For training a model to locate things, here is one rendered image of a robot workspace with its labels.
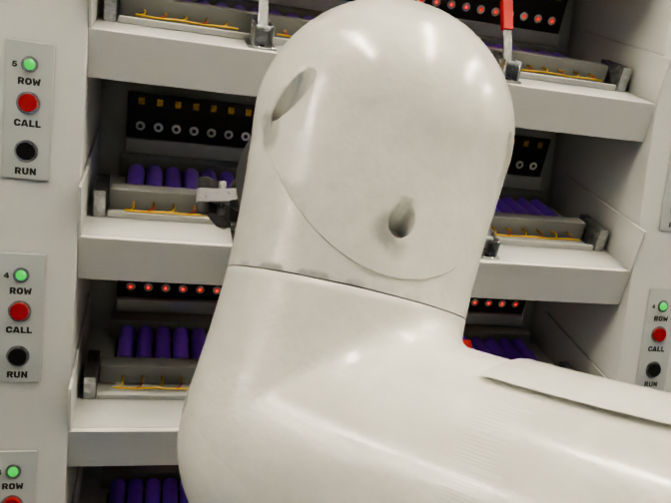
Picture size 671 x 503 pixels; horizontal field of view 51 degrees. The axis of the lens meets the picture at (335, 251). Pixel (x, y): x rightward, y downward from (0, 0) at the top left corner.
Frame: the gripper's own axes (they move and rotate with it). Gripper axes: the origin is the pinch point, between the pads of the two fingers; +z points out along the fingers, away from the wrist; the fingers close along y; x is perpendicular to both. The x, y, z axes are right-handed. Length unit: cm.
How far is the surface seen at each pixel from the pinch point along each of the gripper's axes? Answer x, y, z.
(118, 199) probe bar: 2.7, -12.8, 12.2
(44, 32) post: 15.9, -19.6, 3.1
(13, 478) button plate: -25.0, -20.6, 11.5
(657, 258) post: -0.2, 47.8, 6.6
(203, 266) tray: -4.0, -4.1, 8.1
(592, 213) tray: 5.8, 44.4, 14.2
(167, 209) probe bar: 2.1, -7.8, 12.6
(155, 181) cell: 5.4, -9.2, 15.4
